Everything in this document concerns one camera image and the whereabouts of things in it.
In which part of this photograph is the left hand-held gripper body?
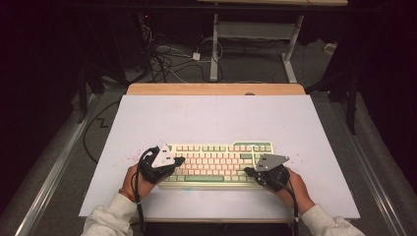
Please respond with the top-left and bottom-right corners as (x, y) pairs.
(139, 143), (178, 185)

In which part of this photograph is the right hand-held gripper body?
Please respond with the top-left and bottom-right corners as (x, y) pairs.
(254, 153), (291, 193)

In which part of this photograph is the cream pink green keyboard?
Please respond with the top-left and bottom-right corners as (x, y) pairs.
(157, 141), (275, 191)

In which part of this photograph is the person's left hand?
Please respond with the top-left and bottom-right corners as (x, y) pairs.
(121, 163), (156, 203)

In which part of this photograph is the person's right hand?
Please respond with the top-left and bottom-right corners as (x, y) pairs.
(273, 166), (317, 215)

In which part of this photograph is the white board sheet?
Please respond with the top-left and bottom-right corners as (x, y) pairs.
(79, 94), (361, 220)

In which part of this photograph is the orange wrist band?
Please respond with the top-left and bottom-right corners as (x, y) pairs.
(118, 188), (136, 204)

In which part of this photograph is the wooden table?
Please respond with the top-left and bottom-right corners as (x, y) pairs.
(126, 83), (352, 224)

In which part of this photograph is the black metal stand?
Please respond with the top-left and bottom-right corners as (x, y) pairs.
(306, 65), (362, 136)
(77, 65), (106, 124)

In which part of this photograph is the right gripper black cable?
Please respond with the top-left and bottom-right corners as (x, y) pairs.
(271, 176), (300, 236)

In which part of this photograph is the black floor cable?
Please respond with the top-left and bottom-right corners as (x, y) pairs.
(83, 100), (121, 164)

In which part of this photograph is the tangle of floor cables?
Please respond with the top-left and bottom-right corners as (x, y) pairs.
(139, 24), (224, 84)

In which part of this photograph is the aluminium floor rail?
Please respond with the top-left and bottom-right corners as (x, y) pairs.
(14, 94), (99, 236)
(330, 101), (407, 236)

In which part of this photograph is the white metal desk frame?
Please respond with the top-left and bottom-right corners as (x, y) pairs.
(209, 13), (304, 84)

